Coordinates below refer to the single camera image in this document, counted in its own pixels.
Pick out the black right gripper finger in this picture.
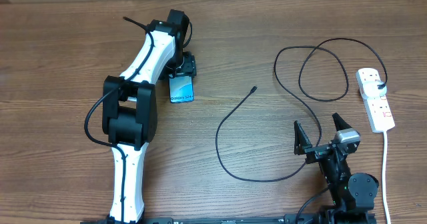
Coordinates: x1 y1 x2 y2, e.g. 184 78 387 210
332 113 351 131
294 121 312 155

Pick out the blue Samsung Galaxy phone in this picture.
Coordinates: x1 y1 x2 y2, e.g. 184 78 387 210
169 76 194 103

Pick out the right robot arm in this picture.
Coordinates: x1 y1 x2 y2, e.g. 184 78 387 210
284 113 379 224

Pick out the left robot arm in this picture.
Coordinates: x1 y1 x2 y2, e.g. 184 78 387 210
102 9 197 223

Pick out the white charger plug adapter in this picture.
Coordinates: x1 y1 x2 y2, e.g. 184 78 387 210
360 81 387 99

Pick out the white power strip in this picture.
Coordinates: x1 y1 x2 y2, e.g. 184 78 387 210
356 68 395 133

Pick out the white power strip cord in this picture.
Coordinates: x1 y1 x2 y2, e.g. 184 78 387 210
381 131 392 224

